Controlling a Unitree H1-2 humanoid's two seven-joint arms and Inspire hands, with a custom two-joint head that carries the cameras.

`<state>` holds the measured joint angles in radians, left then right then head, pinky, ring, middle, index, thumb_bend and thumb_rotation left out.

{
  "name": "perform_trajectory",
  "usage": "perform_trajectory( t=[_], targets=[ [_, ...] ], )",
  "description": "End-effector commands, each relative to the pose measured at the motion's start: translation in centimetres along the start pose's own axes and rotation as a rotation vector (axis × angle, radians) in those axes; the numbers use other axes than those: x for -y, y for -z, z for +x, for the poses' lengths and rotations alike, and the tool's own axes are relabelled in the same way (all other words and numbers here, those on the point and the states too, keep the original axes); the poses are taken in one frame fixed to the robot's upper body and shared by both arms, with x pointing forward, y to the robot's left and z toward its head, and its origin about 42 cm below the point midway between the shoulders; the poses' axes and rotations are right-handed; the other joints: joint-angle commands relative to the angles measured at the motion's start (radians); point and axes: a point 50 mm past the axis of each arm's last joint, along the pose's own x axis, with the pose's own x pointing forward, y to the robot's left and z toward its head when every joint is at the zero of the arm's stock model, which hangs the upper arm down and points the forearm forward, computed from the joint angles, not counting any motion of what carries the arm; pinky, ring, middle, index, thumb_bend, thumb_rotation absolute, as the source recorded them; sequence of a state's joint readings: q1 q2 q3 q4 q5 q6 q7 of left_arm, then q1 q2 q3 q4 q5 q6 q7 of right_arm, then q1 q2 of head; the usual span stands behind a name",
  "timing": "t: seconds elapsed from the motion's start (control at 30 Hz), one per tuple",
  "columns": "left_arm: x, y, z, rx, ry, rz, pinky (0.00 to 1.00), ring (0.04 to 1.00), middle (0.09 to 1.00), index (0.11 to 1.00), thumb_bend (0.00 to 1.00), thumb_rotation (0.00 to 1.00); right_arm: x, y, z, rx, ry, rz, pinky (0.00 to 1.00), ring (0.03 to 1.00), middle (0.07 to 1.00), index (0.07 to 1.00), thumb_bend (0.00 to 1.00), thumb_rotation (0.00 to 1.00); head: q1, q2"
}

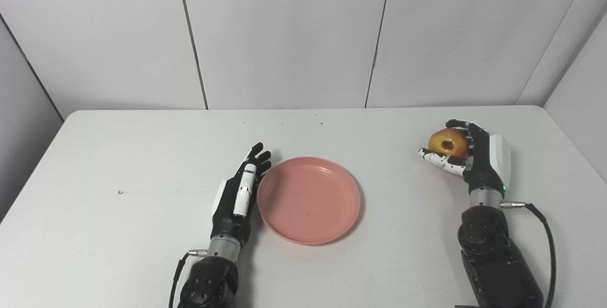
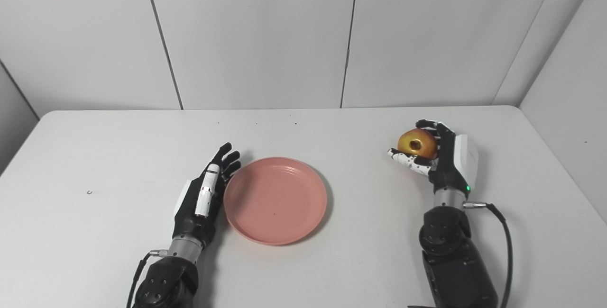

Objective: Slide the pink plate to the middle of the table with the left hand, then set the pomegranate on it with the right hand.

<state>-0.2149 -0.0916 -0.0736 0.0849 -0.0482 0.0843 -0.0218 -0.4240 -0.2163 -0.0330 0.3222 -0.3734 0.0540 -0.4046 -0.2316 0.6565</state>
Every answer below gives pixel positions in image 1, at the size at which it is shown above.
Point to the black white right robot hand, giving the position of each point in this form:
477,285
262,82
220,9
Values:
481,166

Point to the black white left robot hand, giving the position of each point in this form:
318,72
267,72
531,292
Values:
227,213

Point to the red yellow apple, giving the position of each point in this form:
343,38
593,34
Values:
438,140

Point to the pink round plate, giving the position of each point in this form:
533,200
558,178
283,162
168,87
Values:
308,199

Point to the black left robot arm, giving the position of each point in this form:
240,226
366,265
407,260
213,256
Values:
208,284

